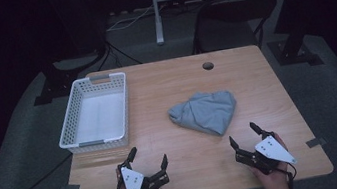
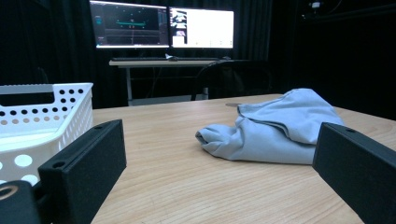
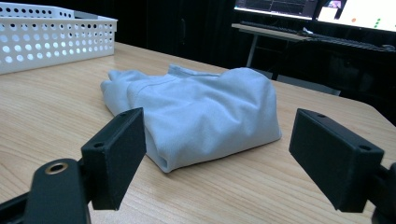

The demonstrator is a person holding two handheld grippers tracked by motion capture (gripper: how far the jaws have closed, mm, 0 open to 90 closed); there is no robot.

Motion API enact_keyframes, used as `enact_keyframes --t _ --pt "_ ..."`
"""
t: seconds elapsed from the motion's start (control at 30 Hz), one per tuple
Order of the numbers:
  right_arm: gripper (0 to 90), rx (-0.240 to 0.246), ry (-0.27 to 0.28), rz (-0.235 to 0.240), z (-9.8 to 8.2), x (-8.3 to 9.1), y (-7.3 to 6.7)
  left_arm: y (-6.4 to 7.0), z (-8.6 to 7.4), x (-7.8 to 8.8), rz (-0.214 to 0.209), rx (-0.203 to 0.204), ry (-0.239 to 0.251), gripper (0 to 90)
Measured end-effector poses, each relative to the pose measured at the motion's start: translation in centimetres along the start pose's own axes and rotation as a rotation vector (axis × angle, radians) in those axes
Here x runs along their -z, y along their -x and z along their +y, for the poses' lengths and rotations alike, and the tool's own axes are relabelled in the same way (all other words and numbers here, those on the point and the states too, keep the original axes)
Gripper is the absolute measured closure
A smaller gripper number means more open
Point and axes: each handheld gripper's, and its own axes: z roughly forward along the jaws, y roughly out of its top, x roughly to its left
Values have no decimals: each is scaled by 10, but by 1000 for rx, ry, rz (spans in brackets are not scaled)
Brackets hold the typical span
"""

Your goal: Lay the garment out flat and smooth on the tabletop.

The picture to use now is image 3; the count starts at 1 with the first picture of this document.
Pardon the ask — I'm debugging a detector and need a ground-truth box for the computer monitor with white screen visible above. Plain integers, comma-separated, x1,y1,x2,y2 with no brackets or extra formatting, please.
317,0,396,34

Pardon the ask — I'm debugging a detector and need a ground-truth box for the light blue t-shirt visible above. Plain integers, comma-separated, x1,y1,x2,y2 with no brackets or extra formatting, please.
99,63,283,174

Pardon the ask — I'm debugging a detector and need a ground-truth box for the desk with white metal frame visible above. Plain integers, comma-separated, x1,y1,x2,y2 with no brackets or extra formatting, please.
231,22,312,78

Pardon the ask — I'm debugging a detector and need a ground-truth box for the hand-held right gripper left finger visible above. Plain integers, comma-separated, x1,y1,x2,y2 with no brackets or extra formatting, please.
80,106,148,211

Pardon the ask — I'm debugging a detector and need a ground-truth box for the computer monitor with dark screen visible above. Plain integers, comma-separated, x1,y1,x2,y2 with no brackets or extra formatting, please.
233,0,319,21

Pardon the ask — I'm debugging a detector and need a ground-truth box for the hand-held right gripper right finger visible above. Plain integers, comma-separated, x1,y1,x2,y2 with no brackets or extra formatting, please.
288,107,386,214

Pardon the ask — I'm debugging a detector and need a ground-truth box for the white perforated plastic basket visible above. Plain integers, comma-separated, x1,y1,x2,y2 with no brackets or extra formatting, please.
0,1,119,76

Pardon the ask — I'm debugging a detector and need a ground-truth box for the black keyboard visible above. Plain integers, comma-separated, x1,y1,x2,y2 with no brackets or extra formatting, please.
298,30,396,53
238,20,302,35

